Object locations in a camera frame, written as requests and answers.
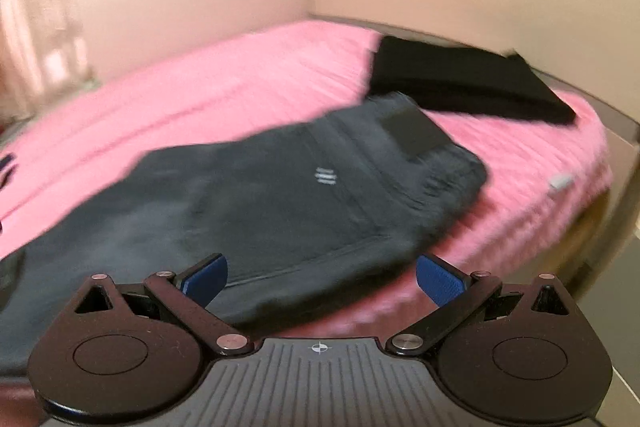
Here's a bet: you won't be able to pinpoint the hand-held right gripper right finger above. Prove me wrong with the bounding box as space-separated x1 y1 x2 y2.
385 254 573 355

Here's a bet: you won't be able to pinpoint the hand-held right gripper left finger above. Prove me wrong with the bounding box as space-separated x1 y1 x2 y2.
72 253 256 355

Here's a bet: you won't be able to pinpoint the dark grey jeans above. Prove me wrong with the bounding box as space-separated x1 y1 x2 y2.
0 92 488 378

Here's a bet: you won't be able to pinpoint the pink ribbed blanket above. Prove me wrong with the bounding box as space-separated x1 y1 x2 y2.
0 19 613 358

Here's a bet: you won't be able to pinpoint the black folded garment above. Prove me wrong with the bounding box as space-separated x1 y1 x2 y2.
365 36 576 125

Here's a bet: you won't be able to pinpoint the dark blue striped cloth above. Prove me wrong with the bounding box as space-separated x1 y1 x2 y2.
0 154 20 188

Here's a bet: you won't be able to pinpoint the light curtain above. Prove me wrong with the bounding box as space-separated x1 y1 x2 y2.
0 0 96 118

